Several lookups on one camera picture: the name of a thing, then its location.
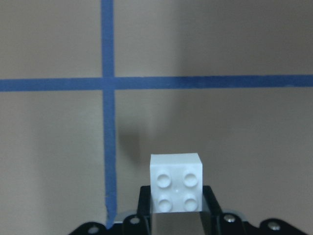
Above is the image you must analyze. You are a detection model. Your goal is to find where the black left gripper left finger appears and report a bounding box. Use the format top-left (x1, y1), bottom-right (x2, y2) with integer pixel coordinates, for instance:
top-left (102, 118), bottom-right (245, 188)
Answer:
top-left (137, 186), bottom-right (152, 235)

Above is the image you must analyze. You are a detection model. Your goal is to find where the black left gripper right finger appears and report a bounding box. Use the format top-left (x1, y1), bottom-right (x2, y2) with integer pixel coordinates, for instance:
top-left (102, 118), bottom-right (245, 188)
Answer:
top-left (200, 186), bottom-right (223, 235)

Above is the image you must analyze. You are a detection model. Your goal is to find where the white block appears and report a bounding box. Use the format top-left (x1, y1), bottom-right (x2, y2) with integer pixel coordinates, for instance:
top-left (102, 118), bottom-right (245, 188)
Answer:
top-left (150, 153), bottom-right (203, 213)

